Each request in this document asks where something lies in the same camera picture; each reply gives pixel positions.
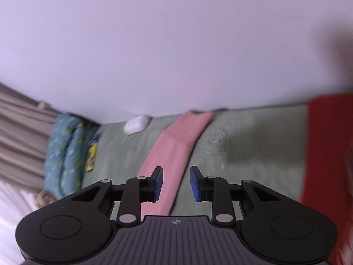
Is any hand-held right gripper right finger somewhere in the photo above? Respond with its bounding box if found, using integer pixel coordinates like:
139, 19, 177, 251
190, 166, 282, 226

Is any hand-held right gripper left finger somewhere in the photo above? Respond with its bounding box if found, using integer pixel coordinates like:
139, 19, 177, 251
71, 166, 164, 227

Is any pink garment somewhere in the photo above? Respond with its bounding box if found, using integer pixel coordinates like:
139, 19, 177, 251
139, 111, 214, 216

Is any small white object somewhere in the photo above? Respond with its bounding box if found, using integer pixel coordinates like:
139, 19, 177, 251
123, 115, 151, 135

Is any yellow packet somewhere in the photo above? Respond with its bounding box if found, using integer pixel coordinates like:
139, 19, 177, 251
85, 134, 100, 172

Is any green fleece blanket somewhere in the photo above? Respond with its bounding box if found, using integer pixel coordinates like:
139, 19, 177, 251
80, 103, 309, 217

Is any teal printed quilt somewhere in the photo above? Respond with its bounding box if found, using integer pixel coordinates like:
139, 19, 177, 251
43, 113, 86, 199

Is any red cloth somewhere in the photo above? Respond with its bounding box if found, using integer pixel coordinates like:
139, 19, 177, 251
300, 95, 353, 265

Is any beige curtain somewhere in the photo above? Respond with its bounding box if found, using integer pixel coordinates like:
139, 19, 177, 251
0, 83, 62, 188

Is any white curtain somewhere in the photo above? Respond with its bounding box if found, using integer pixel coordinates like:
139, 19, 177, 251
0, 181, 39, 265

